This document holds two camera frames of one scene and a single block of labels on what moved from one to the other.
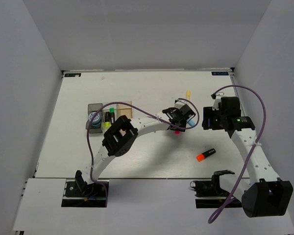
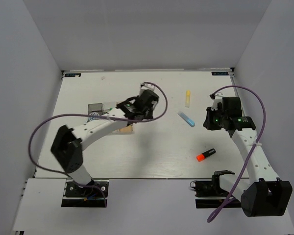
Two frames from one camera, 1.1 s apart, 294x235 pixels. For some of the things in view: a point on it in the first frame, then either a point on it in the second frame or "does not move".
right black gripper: [208, 113] does not move
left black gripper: [183, 124] to [150, 113]
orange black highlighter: [201, 157] does not move
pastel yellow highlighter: [188, 95] does not move
